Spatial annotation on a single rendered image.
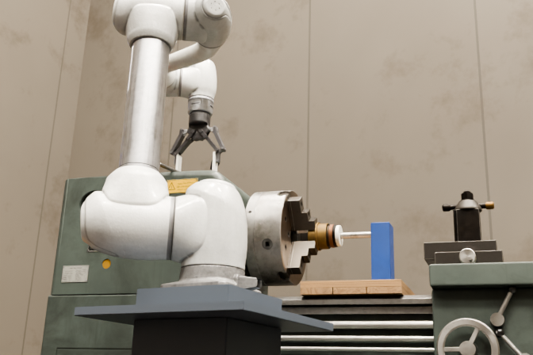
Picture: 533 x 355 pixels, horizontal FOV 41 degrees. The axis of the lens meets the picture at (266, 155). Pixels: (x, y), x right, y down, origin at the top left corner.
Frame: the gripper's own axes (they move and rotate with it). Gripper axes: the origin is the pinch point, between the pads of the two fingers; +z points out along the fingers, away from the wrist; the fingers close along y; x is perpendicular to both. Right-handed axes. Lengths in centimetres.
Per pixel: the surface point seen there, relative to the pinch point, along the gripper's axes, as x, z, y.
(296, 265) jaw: 4.8, 32.4, 34.7
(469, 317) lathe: -14, 51, 88
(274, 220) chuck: -3.5, 19.8, 29.8
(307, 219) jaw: 6.6, 17.2, 37.6
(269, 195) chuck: 2.0, 9.7, 25.8
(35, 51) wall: 227, -193, -258
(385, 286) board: -6, 41, 65
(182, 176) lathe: -13.9, 6.4, 1.6
